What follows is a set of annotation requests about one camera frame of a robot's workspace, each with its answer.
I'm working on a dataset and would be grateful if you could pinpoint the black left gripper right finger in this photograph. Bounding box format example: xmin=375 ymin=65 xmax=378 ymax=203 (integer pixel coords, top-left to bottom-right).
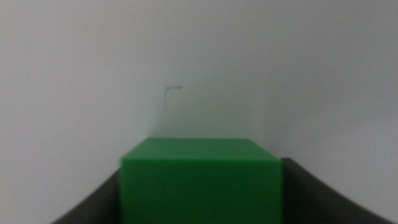
xmin=281 ymin=157 xmax=394 ymax=224

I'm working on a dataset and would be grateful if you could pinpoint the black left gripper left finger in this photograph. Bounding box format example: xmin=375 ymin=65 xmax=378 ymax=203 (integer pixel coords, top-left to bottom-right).
xmin=50 ymin=169 xmax=121 ymax=224

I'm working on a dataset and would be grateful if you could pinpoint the green cube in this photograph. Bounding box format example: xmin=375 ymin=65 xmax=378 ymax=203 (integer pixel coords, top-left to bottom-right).
xmin=119 ymin=137 xmax=284 ymax=224

